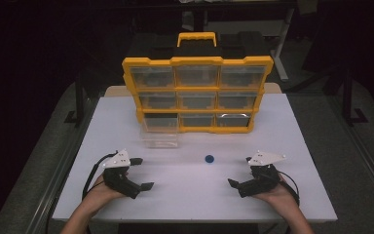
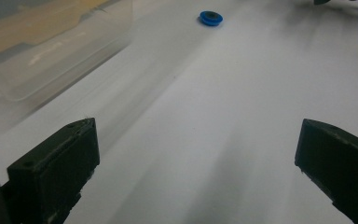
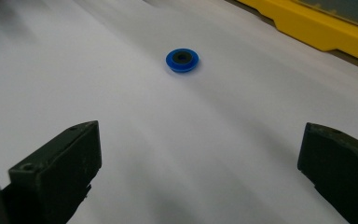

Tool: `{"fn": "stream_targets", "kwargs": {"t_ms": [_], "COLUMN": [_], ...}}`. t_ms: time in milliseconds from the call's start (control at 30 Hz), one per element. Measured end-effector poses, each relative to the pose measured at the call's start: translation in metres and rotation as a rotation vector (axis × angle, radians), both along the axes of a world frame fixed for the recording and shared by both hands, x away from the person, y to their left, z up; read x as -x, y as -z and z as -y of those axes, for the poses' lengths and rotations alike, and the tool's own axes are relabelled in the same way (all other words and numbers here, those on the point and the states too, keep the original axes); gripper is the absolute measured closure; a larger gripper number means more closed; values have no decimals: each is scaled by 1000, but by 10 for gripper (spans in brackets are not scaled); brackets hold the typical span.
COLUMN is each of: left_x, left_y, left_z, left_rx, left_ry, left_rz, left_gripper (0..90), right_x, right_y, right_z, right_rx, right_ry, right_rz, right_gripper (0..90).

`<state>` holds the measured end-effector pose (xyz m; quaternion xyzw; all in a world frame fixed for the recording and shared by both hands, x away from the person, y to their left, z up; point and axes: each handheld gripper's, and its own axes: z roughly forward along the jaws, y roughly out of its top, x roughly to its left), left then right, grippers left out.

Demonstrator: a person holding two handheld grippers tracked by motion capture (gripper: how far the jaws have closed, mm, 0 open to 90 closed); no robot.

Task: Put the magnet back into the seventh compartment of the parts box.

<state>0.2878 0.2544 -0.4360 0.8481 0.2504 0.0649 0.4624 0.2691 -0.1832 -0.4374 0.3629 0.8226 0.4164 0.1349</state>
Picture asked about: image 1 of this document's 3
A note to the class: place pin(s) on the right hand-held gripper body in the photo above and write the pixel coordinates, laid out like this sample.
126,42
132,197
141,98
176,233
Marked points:
262,177

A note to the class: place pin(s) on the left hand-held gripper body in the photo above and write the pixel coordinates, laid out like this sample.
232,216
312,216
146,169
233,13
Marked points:
118,160

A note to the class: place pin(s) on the clear plastic drawer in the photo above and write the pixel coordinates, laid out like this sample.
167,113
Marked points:
159,140

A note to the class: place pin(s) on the person's right hand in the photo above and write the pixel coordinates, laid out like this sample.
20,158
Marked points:
280,196

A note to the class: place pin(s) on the person's left hand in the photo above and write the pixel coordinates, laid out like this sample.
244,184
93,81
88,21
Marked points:
99,195

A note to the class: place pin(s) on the black metal stand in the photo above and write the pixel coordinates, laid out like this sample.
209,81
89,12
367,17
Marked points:
79,104
348,100

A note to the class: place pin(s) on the yellow organizer case with drawers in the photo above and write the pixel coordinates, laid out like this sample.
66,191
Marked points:
196,88

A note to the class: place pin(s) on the desk with white legs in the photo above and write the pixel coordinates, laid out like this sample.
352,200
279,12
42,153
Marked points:
280,48

